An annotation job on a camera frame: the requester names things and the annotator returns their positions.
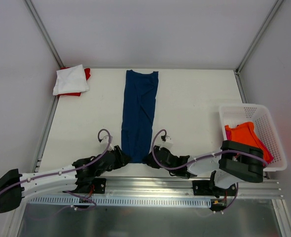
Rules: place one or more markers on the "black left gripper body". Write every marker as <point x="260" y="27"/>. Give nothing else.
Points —
<point x="119" y="157"/>

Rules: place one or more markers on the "left aluminium frame post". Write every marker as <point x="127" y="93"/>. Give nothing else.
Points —
<point x="43" y="31"/>

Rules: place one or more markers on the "white plastic basket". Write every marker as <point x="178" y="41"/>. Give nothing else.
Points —
<point x="264" y="127"/>

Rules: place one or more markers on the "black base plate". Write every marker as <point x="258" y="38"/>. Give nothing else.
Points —
<point x="97" y="186"/>
<point x="208" y="188"/>

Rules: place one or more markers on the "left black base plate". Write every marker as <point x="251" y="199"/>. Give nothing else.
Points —
<point x="97" y="186"/>

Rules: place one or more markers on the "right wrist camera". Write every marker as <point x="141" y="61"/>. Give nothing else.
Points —
<point x="167" y="142"/>

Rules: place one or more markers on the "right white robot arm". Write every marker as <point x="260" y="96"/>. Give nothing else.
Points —
<point x="232" y="163"/>

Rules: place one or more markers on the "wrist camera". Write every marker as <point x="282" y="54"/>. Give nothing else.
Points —
<point x="106" y="144"/>
<point x="167" y="142"/>

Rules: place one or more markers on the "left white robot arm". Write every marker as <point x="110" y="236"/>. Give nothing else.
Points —
<point x="79" y="177"/>

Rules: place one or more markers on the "aluminium frame post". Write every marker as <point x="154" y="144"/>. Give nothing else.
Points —
<point x="264" y="26"/>
<point x="43" y="31"/>

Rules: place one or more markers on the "orange t shirt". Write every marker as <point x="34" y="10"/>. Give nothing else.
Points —
<point x="247" y="126"/>

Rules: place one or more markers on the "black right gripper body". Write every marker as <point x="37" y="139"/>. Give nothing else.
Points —
<point x="156" y="158"/>

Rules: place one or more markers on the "white slotted cable duct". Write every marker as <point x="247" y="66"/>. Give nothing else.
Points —
<point x="124" y="201"/>

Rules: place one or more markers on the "right aluminium frame post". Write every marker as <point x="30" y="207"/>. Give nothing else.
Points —
<point x="264" y="26"/>

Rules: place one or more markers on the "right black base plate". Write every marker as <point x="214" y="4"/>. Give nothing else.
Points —
<point x="208" y="188"/>

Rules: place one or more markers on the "aluminium mounting rail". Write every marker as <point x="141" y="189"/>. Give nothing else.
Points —
<point x="179" y="188"/>

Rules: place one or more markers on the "folded white t shirt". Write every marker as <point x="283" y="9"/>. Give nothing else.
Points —
<point x="71" y="80"/>

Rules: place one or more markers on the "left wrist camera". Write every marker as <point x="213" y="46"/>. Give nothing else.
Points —
<point x="106" y="144"/>

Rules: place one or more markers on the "folded red t shirt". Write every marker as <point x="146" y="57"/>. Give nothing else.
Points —
<point x="87" y="75"/>

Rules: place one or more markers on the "blue printed t shirt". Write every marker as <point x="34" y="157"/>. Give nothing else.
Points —
<point x="138" y="114"/>

